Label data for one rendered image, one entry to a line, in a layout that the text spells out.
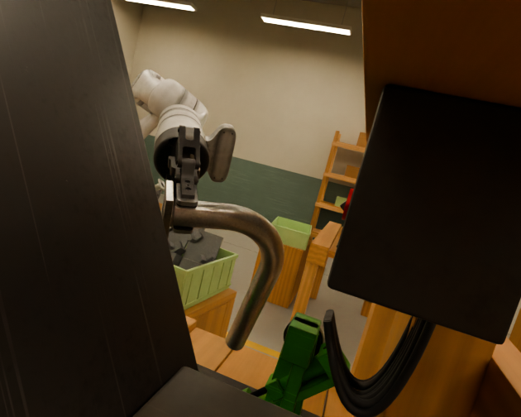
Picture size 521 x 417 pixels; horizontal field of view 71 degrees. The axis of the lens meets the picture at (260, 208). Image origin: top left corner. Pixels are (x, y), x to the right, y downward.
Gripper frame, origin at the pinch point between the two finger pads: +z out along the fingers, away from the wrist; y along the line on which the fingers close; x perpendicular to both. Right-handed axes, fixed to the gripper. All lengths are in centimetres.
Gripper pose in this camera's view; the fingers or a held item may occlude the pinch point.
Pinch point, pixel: (184, 208)
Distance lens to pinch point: 41.5
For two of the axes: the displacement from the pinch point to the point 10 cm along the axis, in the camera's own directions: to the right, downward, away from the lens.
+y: 2.4, -8.1, -5.3
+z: 2.0, 5.7, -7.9
